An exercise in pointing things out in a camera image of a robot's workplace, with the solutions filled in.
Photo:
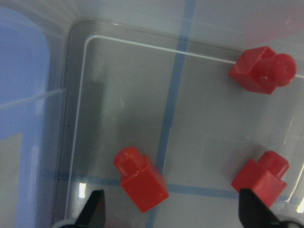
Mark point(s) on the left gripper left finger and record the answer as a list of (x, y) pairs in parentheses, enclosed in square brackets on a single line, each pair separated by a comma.
[(93, 214)]

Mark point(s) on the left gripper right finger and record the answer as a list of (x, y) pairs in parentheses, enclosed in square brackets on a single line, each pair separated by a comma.
[(253, 213)]

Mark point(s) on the red block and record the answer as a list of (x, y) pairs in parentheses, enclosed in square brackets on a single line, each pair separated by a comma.
[(140, 179), (262, 70), (263, 177)]

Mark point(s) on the clear plastic storage box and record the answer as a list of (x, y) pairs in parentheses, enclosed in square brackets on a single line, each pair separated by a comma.
[(153, 74)]

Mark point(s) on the blue plastic tray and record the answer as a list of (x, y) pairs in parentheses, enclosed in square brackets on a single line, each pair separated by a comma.
[(24, 74)]

